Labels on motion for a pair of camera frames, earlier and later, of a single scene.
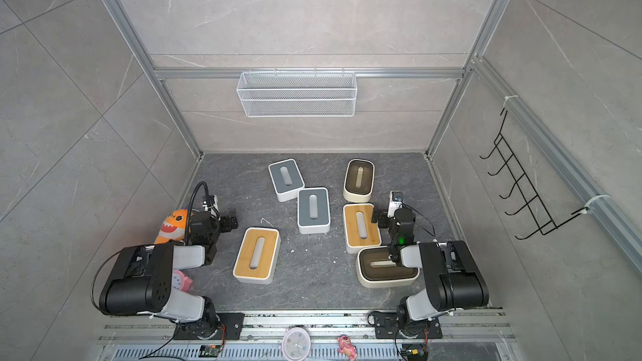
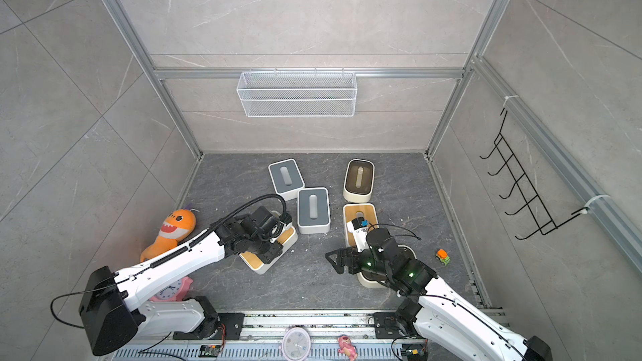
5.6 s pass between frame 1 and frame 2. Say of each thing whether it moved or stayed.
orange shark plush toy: stayed
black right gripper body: moved
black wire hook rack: stayed
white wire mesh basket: stayed
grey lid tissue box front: stayed
